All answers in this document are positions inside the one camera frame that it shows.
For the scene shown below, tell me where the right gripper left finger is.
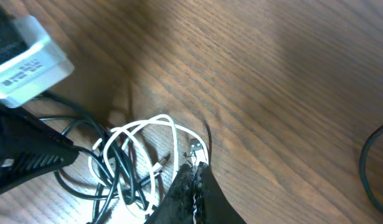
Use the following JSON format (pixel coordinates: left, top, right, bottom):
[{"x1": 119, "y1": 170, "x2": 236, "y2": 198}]
[{"x1": 145, "y1": 164, "x2": 194, "y2": 224}]

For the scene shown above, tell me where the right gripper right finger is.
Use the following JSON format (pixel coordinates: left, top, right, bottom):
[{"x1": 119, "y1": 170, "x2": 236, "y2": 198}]
[{"x1": 194, "y1": 162, "x2": 246, "y2": 224}]

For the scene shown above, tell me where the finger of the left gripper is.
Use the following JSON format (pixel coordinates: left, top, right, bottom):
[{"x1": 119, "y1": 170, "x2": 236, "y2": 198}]
[{"x1": 0, "y1": 104, "x2": 79, "y2": 195}]

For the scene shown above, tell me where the white cable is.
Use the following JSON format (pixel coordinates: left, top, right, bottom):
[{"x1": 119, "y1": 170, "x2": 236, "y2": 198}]
[{"x1": 87, "y1": 113, "x2": 210, "y2": 219}]

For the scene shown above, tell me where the short black cable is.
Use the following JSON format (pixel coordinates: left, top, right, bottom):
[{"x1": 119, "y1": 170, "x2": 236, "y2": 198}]
[{"x1": 32, "y1": 90, "x2": 173, "y2": 224}]

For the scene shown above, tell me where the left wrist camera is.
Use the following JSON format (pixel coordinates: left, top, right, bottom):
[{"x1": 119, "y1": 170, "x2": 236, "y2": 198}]
[{"x1": 0, "y1": 15, "x2": 74, "y2": 108}]

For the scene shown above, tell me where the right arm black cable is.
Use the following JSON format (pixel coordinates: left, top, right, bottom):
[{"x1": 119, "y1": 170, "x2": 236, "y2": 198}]
[{"x1": 358, "y1": 119, "x2": 383, "y2": 218}]

